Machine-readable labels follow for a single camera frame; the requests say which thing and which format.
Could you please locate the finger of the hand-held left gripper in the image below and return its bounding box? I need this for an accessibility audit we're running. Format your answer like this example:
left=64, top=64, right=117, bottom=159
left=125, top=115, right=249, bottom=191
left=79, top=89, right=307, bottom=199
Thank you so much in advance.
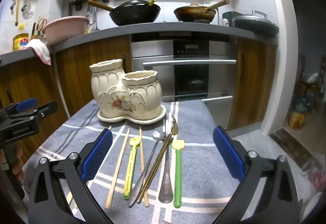
left=0, top=98, right=38, bottom=115
left=5, top=101, right=58, bottom=123

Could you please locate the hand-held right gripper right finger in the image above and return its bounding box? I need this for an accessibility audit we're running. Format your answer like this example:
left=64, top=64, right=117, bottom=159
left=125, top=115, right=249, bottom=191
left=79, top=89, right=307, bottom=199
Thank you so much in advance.
left=213, top=126, right=300, bottom=224

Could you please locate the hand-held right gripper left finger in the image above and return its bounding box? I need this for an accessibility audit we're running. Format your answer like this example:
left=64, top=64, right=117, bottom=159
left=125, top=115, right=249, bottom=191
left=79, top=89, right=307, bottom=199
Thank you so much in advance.
left=28, top=128, right=114, bottom=224

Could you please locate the gold fork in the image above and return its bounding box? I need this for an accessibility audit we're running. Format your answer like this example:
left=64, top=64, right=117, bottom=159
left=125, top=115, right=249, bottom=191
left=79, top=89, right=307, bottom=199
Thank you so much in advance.
left=138, top=115, right=179, bottom=203

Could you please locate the cream ceramic utensil holder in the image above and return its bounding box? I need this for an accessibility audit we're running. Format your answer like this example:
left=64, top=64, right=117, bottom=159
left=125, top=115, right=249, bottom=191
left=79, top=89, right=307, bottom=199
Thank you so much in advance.
left=89, top=59, right=163, bottom=121

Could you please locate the person's left hand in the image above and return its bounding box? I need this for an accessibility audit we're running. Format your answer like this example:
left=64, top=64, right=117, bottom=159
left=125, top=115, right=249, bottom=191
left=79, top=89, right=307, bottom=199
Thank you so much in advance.
left=11, top=146, right=25, bottom=182

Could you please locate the grey plaid tablecloth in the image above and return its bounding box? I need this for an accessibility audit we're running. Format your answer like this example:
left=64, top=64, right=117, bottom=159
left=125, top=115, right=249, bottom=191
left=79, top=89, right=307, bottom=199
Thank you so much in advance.
left=22, top=100, right=242, bottom=224

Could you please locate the yellow plastic utensil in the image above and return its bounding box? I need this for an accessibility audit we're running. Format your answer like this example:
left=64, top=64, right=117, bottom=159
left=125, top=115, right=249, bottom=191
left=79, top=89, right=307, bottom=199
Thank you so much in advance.
left=123, top=137, right=141, bottom=200

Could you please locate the wide wooden cabinet door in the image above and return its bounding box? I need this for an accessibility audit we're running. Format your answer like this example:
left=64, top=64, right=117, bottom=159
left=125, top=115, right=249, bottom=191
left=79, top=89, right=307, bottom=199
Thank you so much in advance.
left=55, top=36, right=133, bottom=117

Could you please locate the silver spoon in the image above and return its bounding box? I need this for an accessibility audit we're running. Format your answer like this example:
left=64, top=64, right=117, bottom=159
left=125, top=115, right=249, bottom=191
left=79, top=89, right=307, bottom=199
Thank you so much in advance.
left=127, top=130, right=163, bottom=208

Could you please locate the pink towel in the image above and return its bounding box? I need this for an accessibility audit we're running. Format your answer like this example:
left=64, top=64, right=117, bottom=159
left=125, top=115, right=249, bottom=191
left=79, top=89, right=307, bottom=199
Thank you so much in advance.
left=25, top=39, right=52, bottom=66

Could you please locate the yellow oil bottle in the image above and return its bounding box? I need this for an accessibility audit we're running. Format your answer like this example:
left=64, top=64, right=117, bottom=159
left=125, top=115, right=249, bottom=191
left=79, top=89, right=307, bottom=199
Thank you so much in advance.
left=13, top=33, right=29, bottom=51

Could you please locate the cream ceramic drip tray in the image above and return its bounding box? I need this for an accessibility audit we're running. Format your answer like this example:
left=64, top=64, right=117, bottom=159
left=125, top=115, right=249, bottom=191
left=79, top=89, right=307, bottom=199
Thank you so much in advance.
left=97, top=105, right=167, bottom=125

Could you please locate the narrow wooden cabinet door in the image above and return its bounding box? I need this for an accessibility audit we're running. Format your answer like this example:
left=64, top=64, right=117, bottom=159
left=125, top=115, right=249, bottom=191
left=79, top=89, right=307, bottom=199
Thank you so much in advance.
left=227, top=37, right=277, bottom=134

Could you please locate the pink plastic basin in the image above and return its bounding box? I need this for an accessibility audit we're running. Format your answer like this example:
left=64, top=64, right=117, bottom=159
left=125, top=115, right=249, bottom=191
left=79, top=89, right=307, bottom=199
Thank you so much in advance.
left=41, top=16, right=89, bottom=45

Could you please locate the stainless built-in oven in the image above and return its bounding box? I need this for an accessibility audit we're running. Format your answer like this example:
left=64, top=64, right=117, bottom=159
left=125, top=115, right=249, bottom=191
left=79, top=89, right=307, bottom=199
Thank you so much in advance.
left=131, top=39, right=237, bottom=103

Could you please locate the hanging metal ladle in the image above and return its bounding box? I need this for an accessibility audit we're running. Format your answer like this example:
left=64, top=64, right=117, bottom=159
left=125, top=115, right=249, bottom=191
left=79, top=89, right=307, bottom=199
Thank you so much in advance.
left=87, top=5, right=101, bottom=32

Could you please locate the wooden chair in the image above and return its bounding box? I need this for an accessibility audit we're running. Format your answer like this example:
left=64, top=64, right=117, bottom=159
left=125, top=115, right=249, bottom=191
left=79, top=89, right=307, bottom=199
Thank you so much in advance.
left=298, top=53, right=326, bottom=112

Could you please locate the black wok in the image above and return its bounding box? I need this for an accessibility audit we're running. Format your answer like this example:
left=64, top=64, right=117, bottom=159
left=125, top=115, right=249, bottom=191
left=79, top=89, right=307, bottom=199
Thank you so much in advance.
left=87, top=0, right=161, bottom=26

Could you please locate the grey stone countertop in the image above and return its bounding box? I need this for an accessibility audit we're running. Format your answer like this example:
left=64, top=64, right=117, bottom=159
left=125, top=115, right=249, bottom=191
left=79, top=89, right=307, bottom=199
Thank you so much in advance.
left=0, top=22, right=278, bottom=67

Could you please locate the electric griddle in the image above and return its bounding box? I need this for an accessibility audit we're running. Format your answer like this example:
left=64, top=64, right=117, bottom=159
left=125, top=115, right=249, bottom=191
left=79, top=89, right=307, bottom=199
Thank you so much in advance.
left=232, top=10, right=279, bottom=35

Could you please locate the green kettle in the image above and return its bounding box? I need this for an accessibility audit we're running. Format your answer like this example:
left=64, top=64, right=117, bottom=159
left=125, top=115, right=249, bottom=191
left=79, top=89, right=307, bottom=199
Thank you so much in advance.
left=222, top=11, right=242, bottom=27

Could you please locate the brown frying pan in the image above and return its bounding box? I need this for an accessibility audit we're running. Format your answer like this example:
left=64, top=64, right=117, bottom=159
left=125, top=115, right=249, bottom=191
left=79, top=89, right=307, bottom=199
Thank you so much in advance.
left=174, top=0, right=230, bottom=23

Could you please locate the green handled plastic utensil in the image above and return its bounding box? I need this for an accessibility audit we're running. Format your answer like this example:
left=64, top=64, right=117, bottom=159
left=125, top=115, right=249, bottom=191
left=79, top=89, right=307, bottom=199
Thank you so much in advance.
left=172, top=139, right=184, bottom=209

